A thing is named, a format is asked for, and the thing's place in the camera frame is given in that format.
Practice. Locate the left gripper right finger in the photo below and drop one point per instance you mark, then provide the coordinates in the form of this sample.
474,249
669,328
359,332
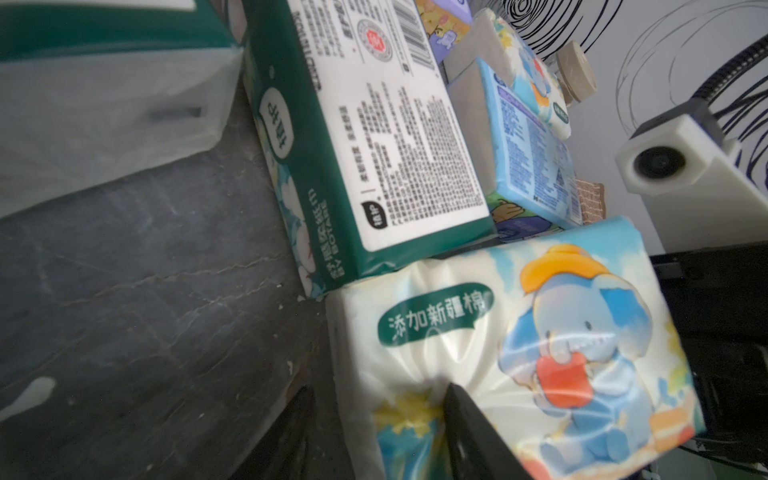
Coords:
476,450

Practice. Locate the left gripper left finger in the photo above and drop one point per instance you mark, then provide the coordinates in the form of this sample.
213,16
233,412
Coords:
282,452

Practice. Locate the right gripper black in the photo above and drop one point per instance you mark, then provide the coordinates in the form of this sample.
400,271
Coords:
718,302

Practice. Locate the elephant tissue pack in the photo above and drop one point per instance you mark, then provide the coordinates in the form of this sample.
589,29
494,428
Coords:
565,343
493,40

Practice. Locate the green tissue pack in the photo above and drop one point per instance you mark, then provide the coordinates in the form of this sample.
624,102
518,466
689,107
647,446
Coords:
92,91
363,147

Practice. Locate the blue tissue pack upper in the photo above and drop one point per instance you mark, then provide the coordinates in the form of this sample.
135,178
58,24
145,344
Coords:
525,171

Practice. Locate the beige round jar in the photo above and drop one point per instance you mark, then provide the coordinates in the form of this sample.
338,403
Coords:
575,73

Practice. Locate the purple tissue pack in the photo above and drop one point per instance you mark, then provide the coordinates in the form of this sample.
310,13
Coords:
446,22

